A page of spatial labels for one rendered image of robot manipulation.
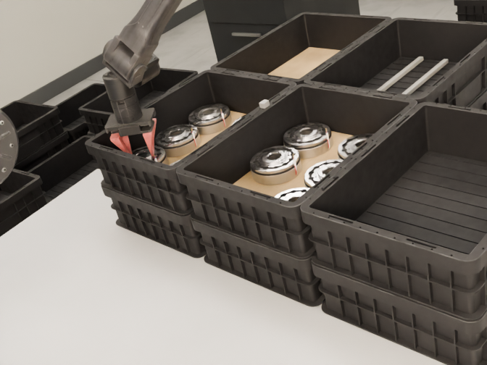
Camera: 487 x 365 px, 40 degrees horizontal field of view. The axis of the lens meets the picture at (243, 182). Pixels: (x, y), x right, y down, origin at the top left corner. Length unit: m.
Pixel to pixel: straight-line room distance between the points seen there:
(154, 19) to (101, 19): 3.62
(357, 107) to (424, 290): 0.52
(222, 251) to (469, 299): 0.52
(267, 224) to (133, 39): 0.45
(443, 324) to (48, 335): 0.74
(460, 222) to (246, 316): 0.41
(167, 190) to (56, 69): 3.42
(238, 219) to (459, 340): 0.43
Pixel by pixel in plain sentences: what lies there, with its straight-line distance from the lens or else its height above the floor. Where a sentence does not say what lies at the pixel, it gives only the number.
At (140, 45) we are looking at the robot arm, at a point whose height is 1.13.
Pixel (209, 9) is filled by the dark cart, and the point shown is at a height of 0.67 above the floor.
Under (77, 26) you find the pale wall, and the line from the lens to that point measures 4.80.
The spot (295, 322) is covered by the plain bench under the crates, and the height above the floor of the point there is 0.70.
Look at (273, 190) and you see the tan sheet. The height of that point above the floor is 0.83.
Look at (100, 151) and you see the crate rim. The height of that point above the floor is 0.92.
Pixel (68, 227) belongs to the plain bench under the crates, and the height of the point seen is 0.70.
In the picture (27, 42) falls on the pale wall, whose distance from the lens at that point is 4.57.
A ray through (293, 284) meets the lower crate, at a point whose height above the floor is 0.74.
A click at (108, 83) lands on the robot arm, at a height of 1.06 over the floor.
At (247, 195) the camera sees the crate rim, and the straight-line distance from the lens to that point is 1.13.
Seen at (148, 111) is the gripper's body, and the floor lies 0.96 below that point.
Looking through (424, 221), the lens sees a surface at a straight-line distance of 1.18.
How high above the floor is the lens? 1.52
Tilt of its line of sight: 30 degrees down
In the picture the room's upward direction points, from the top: 14 degrees counter-clockwise
